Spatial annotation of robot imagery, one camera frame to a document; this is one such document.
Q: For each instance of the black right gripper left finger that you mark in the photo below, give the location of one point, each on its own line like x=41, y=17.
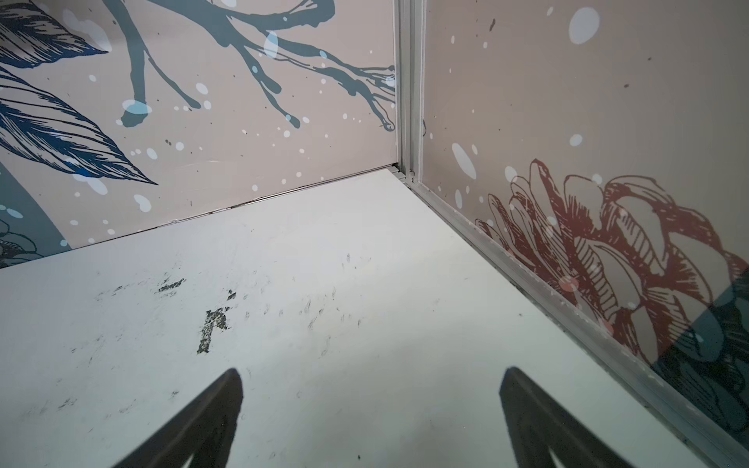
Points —
x=200, y=435

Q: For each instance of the aluminium corner frame post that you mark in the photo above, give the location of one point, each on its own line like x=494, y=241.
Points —
x=409, y=71

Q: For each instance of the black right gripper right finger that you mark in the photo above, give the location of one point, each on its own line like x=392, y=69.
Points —
x=544, y=434

